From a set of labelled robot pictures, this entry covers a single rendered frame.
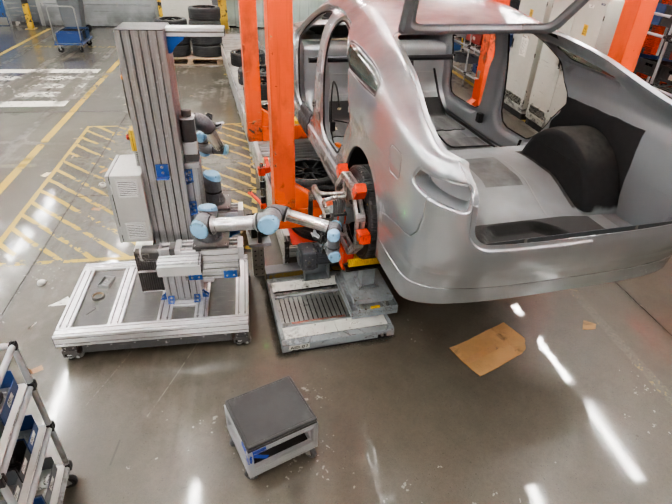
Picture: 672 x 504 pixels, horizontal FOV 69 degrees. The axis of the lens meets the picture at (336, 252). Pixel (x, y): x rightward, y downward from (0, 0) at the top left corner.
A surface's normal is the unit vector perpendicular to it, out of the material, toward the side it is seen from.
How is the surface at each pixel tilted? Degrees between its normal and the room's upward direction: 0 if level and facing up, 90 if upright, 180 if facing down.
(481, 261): 96
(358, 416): 0
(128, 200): 90
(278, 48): 90
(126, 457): 0
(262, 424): 0
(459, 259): 90
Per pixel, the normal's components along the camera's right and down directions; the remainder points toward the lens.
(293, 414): 0.04, -0.83
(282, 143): 0.25, 0.54
